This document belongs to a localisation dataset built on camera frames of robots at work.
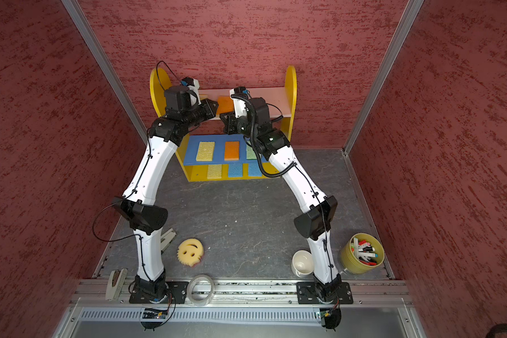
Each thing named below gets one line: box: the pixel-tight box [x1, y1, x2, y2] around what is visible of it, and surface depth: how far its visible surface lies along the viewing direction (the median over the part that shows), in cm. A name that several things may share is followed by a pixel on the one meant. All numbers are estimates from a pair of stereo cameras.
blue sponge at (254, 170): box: [247, 163, 263, 177], surface depth 109 cm
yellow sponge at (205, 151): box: [195, 141, 216, 162], surface depth 100 cm
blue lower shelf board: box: [183, 133, 269, 166], surface depth 99 cm
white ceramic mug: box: [291, 249, 315, 278], surface depth 76 cm
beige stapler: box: [105, 268, 129, 301], surface depth 76 cm
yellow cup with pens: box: [340, 232, 386, 275], surface depth 75 cm
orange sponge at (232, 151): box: [223, 140, 240, 161], surface depth 100 cm
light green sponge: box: [245, 144, 258, 160], surface depth 99 cm
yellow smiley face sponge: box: [176, 238, 205, 267], surface depth 83 cm
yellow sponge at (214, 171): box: [207, 164, 222, 179], surface depth 109 cm
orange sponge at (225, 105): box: [216, 95, 235, 117], surface depth 79 cm
